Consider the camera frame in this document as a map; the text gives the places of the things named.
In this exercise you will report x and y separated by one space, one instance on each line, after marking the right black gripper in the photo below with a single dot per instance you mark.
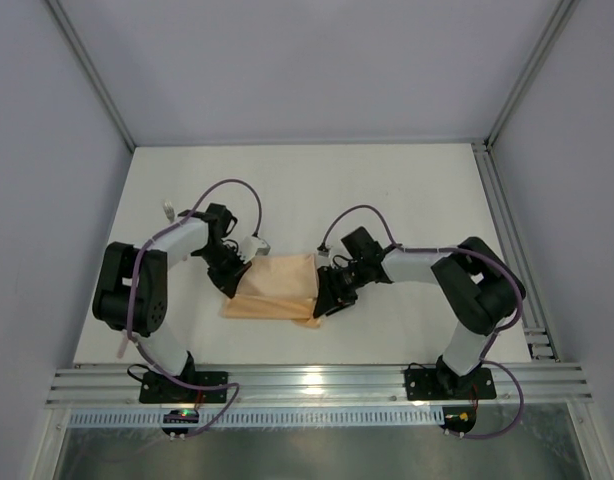
332 288

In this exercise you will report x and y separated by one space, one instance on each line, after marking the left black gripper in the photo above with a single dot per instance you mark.
228 273

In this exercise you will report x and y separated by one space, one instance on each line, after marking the orange cloth napkin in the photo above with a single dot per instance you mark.
277 288

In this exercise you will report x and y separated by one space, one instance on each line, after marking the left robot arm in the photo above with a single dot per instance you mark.
131 294

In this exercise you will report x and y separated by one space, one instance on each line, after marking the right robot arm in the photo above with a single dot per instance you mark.
480 289

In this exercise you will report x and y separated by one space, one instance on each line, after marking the left black controller board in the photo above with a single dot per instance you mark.
179 423

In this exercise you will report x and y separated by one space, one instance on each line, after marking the black controller board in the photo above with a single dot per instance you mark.
458 421
179 423

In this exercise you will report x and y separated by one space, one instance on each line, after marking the right black controller board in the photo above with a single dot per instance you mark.
458 421

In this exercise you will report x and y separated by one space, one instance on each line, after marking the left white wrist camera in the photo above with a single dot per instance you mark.
252 246

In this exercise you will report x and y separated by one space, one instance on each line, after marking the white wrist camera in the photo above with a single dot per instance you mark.
324 252
252 246

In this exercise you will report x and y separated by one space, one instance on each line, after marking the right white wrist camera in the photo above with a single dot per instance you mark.
324 252

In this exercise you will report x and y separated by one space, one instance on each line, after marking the silver fork pink handle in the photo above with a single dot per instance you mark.
169 211

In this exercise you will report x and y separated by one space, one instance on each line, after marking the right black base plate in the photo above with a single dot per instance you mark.
438 382

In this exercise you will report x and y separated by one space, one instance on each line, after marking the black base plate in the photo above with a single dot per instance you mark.
438 382
203 387

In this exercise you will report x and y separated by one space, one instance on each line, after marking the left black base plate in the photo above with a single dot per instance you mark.
203 387

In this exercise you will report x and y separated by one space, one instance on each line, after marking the white slotted cable duct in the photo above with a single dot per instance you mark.
259 417

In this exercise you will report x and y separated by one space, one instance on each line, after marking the right side aluminium rail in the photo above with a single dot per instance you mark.
541 345

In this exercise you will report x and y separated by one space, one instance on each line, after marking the aluminium rail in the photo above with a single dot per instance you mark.
541 345
307 386

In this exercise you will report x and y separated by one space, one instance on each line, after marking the front aluminium rail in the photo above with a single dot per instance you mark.
307 386

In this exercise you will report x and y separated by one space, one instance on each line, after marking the left frame post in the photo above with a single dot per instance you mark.
67 30

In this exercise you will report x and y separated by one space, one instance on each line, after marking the frame post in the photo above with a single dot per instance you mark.
539 53
67 30

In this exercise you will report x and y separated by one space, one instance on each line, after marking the right frame post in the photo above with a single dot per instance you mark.
539 53

